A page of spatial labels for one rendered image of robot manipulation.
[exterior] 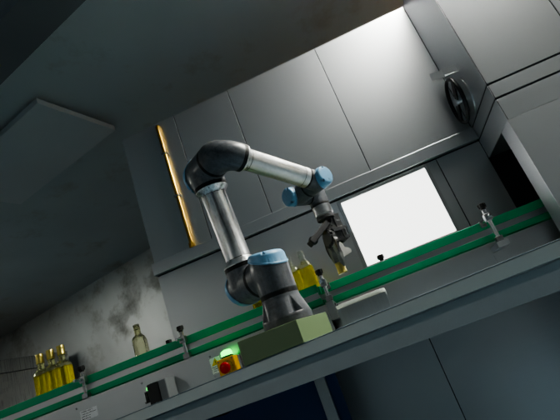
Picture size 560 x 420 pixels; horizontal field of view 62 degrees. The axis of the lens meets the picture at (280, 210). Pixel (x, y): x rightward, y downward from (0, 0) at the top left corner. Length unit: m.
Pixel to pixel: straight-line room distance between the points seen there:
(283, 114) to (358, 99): 0.37
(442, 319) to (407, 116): 1.28
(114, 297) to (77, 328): 0.86
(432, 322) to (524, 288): 0.22
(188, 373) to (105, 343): 5.03
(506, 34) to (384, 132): 0.63
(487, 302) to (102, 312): 6.17
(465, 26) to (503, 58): 0.20
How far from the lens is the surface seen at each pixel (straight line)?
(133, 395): 2.03
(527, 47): 2.03
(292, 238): 2.11
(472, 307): 1.18
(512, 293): 1.17
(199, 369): 1.90
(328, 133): 2.27
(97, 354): 7.04
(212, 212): 1.54
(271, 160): 1.57
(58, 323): 7.70
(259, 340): 1.33
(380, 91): 2.34
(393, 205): 2.09
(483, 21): 2.08
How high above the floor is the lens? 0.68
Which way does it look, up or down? 19 degrees up
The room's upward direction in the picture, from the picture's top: 21 degrees counter-clockwise
